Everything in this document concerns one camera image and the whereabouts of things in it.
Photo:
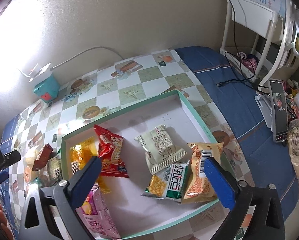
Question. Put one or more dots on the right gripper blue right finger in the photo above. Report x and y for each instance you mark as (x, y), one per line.
(267, 220)

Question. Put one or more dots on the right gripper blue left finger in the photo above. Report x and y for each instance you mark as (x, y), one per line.
(37, 221)

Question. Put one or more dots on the pink swiss roll packet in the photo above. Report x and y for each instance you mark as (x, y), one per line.
(95, 215)

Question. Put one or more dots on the round cracker clear packet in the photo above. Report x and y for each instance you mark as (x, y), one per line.
(54, 169)

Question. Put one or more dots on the yellow cake snack packet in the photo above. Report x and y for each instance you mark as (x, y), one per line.
(81, 153)

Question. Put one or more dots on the beige orange bread packet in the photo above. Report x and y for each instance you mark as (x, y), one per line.
(198, 188)

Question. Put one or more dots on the red orange snack packet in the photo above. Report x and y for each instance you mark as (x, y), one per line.
(109, 150)

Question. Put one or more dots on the green white corn packet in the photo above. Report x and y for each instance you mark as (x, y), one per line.
(169, 183)

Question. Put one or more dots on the cream white snack packet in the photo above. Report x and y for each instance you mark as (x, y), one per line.
(160, 150)

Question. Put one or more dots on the person's hand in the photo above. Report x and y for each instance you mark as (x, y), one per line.
(4, 225)

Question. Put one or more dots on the orange jelly cup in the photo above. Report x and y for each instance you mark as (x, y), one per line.
(30, 175)

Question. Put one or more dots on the dark red biscuit packet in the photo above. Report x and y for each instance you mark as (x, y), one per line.
(42, 158)

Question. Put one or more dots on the teal cube toy box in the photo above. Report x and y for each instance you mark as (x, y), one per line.
(48, 89)

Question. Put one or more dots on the mint green shallow box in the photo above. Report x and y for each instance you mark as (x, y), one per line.
(134, 214)

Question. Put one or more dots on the white power strip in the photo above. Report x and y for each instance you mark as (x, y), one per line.
(38, 73)

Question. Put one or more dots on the smartphone on stand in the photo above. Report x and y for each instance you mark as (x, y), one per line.
(279, 110)

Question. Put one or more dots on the white phone stand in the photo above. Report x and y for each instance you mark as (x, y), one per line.
(265, 105)

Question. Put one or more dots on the checkered picture tablecloth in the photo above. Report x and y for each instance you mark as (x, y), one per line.
(101, 92)

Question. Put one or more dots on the blue cloth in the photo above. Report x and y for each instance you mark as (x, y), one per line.
(253, 154)

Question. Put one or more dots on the white plastic shelf rack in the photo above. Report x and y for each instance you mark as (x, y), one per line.
(275, 52)

